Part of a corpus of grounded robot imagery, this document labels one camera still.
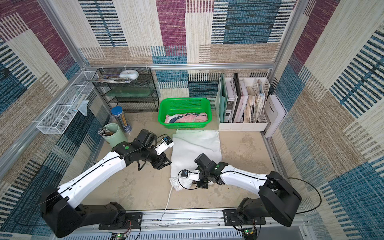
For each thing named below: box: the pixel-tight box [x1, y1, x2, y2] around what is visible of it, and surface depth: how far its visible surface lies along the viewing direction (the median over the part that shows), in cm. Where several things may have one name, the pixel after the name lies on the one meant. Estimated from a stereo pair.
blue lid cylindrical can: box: [111, 106, 133, 134], surface depth 98 cm
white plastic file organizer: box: [215, 77, 270, 132], surface depth 103 cm
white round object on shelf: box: [119, 69, 139, 81], surface depth 91 cm
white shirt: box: [169, 129, 222, 192], surface depth 99 cm
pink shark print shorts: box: [164, 112, 208, 123], surface depth 107 cm
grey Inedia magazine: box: [264, 94, 286, 138], surface depth 98 cm
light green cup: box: [102, 123, 128, 147], surface depth 93 cm
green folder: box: [219, 73, 229, 123], surface depth 94 cm
